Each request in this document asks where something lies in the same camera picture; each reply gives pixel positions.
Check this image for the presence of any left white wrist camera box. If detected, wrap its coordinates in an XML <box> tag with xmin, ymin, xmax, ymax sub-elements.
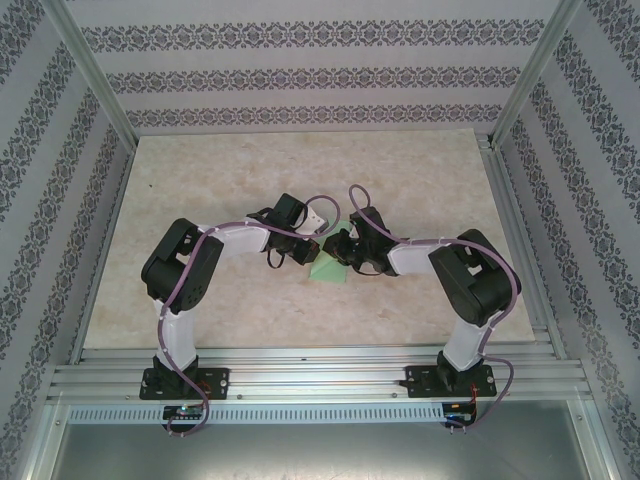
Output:
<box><xmin>305</xmin><ymin>207</ymin><xmax>334</xmax><ymax>236</ymax></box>

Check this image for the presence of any grey metal sheet panel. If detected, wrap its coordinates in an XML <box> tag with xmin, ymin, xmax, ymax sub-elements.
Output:
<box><xmin>7</xmin><ymin>399</ymin><xmax>634</xmax><ymax>480</ymax></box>

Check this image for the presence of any green paper sheet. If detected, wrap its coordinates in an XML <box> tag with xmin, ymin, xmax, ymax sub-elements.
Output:
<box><xmin>309</xmin><ymin>222</ymin><xmax>352</xmax><ymax>286</ymax></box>

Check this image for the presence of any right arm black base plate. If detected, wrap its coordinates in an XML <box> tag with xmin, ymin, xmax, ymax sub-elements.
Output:
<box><xmin>405</xmin><ymin>364</ymin><xmax>499</xmax><ymax>399</ymax></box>

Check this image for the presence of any aluminium side rail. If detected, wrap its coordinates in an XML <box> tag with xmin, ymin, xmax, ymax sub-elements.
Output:
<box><xmin>474</xmin><ymin>130</ymin><xmax>570</xmax><ymax>360</ymax></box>
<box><xmin>67</xmin><ymin>137</ymin><xmax>140</xmax><ymax>365</ymax></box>

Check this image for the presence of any slotted grey cable duct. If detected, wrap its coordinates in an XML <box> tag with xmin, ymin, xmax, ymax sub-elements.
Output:
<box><xmin>67</xmin><ymin>402</ymin><xmax>476</xmax><ymax>426</ymax></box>

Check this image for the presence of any aluminium frame post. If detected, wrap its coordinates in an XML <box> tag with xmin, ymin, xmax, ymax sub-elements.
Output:
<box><xmin>42</xmin><ymin>0</ymin><xmax>140</xmax><ymax>147</ymax></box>
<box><xmin>489</xmin><ymin>0</ymin><xmax>586</xmax><ymax>149</ymax></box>

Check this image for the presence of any aluminium mounting rail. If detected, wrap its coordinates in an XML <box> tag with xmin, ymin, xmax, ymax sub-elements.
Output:
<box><xmin>47</xmin><ymin>344</ymin><xmax>596</xmax><ymax>404</ymax></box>

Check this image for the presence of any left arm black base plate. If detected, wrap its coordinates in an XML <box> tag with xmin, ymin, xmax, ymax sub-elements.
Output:
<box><xmin>139</xmin><ymin>367</ymin><xmax>232</xmax><ymax>401</ymax></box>

